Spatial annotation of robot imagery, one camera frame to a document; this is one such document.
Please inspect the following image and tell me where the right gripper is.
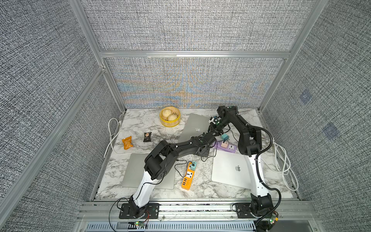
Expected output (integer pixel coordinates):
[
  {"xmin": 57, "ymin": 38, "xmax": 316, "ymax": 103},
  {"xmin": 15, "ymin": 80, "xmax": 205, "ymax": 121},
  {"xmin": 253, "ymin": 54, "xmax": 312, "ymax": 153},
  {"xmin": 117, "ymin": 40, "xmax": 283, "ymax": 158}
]
[{"xmin": 204, "ymin": 119, "xmax": 229, "ymax": 136}]

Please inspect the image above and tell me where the pink charger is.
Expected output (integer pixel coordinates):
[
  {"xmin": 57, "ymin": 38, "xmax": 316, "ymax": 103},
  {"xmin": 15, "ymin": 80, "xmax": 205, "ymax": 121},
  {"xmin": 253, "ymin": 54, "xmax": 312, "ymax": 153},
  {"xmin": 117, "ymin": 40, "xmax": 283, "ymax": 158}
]
[{"xmin": 220, "ymin": 141, "xmax": 229, "ymax": 148}]

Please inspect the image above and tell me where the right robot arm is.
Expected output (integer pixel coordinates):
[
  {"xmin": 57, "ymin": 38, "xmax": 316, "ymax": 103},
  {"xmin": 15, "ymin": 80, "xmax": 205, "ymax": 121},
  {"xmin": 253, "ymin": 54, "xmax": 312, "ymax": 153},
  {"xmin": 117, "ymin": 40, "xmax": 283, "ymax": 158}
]
[{"xmin": 210, "ymin": 105, "xmax": 282, "ymax": 219}]

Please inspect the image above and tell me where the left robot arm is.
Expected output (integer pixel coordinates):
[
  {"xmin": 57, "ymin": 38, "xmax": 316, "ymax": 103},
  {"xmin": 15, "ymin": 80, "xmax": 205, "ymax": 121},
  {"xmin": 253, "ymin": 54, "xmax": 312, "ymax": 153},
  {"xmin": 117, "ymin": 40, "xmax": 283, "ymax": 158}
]
[{"xmin": 128, "ymin": 132, "xmax": 216, "ymax": 218}]

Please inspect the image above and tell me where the grey laptop at back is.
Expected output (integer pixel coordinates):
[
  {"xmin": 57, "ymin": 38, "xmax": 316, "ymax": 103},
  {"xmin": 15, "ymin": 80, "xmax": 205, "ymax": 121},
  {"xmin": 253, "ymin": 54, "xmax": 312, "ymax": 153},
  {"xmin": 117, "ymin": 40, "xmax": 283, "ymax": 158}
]
[{"xmin": 177, "ymin": 113, "xmax": 210, "ymax": 143}]

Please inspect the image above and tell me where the grey laptop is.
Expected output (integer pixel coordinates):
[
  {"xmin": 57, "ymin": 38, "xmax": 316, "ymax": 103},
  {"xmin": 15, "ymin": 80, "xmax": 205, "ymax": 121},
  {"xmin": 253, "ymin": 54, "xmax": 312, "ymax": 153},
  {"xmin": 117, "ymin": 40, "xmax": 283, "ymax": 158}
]
[
  {"xmin": 177, "ymin": 113, "xmax": 210, "ymax": 143},
  {"xmin": 122, "ymin": 153, "xmax": 175, "ymax": 189}
]

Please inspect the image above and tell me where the silver Apple laptop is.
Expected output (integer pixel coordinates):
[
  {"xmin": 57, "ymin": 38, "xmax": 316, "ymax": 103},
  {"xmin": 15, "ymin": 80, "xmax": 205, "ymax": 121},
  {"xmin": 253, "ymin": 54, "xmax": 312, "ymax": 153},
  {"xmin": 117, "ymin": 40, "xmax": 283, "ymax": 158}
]
[{"xmin": 212, "ymin": 150, "xmax": 259, "ymax": 189}]

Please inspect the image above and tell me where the grey laptop front left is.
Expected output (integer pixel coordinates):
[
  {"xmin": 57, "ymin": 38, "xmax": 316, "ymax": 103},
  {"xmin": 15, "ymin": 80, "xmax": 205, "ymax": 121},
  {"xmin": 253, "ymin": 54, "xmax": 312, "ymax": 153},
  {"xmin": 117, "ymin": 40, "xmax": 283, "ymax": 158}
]
[{"xmin": 122, "ymin": 153, "xmax": 175, "ymax": 189}]

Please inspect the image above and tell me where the purple power strip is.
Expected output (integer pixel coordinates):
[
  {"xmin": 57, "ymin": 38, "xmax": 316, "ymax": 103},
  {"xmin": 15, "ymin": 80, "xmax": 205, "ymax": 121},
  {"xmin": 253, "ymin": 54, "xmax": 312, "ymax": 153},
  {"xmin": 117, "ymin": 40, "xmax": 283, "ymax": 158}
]
[{"xmin": 214, "ymin": 141, "xmax": 237, "ymax": 153}]

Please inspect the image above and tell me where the steamed bun right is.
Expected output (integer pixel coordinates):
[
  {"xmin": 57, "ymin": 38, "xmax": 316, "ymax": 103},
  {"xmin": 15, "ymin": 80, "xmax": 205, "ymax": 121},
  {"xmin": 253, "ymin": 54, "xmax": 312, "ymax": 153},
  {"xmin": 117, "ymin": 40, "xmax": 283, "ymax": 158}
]
[{"xmin": 167, "ymin": 114, "xmax": 178, "ymax": 121}]

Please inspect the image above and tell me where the steamed bun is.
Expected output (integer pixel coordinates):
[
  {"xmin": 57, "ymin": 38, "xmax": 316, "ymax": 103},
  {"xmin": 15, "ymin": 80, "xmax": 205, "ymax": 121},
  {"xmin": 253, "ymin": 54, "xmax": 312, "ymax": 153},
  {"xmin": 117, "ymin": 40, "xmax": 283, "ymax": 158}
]
[
  {"xmin": 167, "ymin": 114, "xmax": 178, "ymax": 121},
  {"xmin": 161, "ymin": 108, "xmax": 172, "ymax": 120}
]

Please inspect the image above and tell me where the bamboo steamer with yellow bands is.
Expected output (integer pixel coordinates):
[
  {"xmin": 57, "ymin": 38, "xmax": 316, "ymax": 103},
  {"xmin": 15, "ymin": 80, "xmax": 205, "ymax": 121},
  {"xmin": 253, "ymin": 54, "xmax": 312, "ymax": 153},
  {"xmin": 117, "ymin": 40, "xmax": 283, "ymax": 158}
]
[{"xmin": 159, "ymin": 106, "xmax": 181, "ymax": 128}]

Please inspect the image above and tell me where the orange power strip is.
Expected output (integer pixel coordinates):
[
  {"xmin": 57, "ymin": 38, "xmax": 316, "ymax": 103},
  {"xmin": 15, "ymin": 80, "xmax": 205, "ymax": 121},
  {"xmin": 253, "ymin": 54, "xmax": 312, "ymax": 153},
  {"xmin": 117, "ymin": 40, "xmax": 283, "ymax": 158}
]
[{"xmin": 181, "ymin": 162, "xmax": 195, "ymax": 190}]

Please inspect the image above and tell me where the steamed bun left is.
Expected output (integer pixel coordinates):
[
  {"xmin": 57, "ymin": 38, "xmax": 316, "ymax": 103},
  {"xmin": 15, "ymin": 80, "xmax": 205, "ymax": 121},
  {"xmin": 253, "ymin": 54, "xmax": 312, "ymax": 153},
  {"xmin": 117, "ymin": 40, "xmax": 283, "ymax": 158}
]
[{"xmin": 161, "ymin": 108, "xmax": 172, "ymax": 120}]

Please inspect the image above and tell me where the black snack packet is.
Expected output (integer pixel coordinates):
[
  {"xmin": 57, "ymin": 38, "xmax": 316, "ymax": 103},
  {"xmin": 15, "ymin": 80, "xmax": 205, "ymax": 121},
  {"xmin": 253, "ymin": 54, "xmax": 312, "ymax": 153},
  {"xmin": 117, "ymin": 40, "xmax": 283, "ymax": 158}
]
[{"xmin": 143, "ymin": 132, "xmax": 152, "ymax": 143}]

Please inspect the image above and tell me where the orange snack packet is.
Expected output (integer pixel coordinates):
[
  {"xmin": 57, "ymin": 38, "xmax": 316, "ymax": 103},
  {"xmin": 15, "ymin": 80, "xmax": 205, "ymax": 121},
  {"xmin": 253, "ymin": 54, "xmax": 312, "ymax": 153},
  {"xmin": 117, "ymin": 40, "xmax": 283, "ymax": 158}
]
[{"xmin": 122, "ymin": 136, "xmax": 133, "ymax": 150}]

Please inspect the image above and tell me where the black cable to back laptop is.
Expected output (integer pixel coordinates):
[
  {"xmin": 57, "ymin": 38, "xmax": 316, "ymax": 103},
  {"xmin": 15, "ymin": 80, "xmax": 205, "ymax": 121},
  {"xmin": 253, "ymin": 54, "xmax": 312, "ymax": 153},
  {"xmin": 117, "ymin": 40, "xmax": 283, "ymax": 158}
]
[{"xmin": 199, "ymin": 144, "xmax": 218, "ymax": 163}]

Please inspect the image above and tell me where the black cable to laptop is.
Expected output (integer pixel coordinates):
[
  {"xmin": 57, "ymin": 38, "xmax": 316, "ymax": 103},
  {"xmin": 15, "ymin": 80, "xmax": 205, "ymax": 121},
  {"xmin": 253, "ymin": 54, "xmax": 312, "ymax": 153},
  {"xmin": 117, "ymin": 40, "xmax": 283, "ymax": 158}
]
[
  {"xmin": 173, "ymin": 159, "xmax": 189, "ymax": 178},
  {"xmin": 199, "ymin": 144, "xmax": 218, "ymax": 163}
]

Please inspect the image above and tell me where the black cable to left laptop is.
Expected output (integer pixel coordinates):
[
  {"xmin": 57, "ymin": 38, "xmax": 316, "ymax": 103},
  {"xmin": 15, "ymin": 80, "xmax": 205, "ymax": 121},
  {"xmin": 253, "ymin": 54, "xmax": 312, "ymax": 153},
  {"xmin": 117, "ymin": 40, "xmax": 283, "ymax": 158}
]
[{"xmin": 173, "ymin": 159, "xmax": 189, "ymax": 178}]

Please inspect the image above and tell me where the white cord of purple strip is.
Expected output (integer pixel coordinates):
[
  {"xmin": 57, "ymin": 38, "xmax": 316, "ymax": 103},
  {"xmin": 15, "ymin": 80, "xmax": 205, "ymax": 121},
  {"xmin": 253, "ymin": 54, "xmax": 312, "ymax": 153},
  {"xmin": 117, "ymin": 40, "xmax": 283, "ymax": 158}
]
[{"xmin": 234, "ymin": 139, "xmax": 299, "ymax": 192}]

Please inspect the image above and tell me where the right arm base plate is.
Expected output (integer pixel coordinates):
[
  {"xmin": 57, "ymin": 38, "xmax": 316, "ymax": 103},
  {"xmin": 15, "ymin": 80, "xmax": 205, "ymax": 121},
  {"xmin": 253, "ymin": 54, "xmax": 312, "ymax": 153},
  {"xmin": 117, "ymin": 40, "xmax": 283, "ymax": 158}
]
[{"xmin": 231, "ymin": 202, "xmax": 273, "ymax": 219}]

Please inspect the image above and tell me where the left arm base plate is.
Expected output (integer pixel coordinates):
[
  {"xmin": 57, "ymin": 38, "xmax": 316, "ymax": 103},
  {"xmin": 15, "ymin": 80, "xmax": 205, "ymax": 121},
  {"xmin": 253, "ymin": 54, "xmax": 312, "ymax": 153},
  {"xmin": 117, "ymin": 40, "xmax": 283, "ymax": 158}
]
[{"xmin": 119, "ymin": 203, "xmax": 160, "ymax": 220}]

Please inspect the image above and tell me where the white cord of orange strip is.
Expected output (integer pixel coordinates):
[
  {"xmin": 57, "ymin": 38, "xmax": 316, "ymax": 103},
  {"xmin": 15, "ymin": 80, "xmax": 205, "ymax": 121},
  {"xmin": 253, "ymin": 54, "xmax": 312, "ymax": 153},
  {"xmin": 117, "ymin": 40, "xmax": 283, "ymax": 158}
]
[{"xmin": 103, "ymin": 117, "xmax": 195, "ymax": 163}]

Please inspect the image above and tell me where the aluminium front rail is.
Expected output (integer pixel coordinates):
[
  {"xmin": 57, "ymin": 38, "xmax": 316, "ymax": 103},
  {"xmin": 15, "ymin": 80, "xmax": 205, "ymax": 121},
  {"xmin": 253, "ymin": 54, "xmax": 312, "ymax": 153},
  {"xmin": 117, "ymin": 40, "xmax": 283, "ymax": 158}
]
[{"xmin": 73, "ymin": 199, "xmax": 325, "ymax": 232}]

